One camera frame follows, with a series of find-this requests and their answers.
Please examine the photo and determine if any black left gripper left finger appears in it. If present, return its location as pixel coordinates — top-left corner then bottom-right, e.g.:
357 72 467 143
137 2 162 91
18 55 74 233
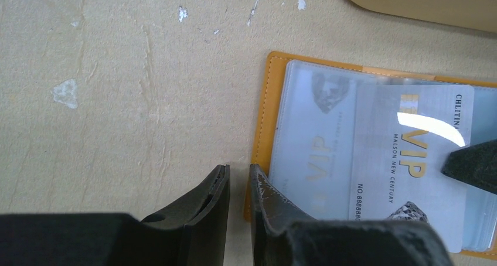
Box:
142 165 230 265

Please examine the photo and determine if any orange oval tray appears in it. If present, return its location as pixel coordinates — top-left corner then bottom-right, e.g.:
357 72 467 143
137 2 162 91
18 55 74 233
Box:
350 0 496 33

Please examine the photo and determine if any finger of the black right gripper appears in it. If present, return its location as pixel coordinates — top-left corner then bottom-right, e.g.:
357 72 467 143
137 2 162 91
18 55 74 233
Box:
441 139 496 194

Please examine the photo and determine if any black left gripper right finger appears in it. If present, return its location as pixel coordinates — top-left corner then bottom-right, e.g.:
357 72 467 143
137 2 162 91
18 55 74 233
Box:
249 164 314 265

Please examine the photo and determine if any orange leather card holder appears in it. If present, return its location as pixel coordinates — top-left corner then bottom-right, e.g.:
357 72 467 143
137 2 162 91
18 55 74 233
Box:
244 52 496 265

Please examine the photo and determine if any silver VIP credit card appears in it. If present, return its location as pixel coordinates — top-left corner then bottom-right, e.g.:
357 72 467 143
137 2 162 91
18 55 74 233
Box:
269 60 357 220

